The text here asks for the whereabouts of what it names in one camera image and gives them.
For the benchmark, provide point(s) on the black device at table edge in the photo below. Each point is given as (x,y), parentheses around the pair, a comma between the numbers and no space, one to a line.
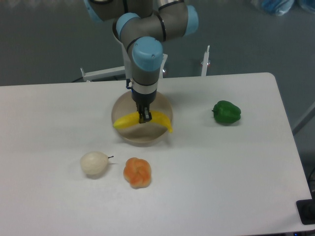
(306,210)

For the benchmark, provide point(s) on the beige round bowl plate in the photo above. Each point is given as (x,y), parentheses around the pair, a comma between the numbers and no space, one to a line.
(142,135)

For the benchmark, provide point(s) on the white left frame bracket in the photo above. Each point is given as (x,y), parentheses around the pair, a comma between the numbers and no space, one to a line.
(102,74)

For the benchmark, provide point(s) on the white right frame post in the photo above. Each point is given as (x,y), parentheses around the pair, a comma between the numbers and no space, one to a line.
(205,62)

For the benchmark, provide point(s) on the white pear with stem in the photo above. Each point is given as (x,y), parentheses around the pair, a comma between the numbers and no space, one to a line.
(95,164)

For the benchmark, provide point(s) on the blue plastic bag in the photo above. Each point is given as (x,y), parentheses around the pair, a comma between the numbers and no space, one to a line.
(276,7)

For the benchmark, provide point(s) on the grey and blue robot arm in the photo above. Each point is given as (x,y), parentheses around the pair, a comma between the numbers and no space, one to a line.
(141,30)

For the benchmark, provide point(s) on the yellow banana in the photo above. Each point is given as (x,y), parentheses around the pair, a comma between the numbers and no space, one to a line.
(132,119)

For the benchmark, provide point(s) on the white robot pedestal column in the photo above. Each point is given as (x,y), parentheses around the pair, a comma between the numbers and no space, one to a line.
(127,62)

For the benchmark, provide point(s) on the orange knotted bread roll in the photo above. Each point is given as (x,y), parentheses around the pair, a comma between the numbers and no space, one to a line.
(137,173)

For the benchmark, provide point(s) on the green bell pepper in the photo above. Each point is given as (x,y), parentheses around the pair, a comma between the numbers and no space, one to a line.
(226,112)

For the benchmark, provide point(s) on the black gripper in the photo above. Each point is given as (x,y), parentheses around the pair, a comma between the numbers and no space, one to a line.
(143,102)

